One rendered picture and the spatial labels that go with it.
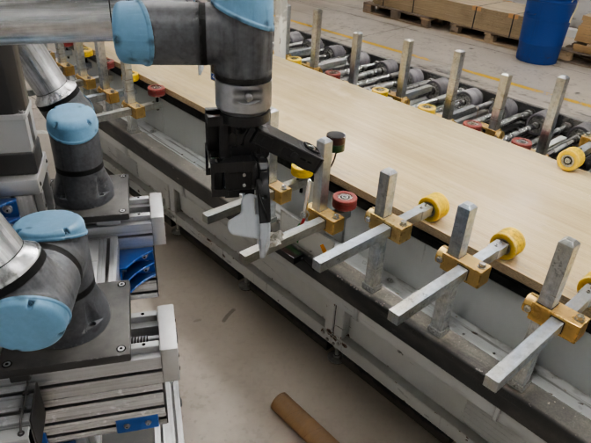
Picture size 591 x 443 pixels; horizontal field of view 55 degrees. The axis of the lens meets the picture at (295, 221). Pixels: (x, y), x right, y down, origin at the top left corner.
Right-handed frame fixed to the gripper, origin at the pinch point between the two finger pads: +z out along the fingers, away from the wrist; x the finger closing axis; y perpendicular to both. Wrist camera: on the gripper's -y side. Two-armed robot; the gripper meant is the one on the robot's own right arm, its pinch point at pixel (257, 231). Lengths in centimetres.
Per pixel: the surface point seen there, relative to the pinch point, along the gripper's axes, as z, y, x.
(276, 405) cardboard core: 125, -22, -69
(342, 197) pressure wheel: 41, -43, -77
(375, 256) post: 48, -46, -53
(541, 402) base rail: 62, -73, -4
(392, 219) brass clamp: 35, -49, -52
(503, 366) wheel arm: 36, -50, 4
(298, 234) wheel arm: 46, -26, -66
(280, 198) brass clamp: 48, -26, -91
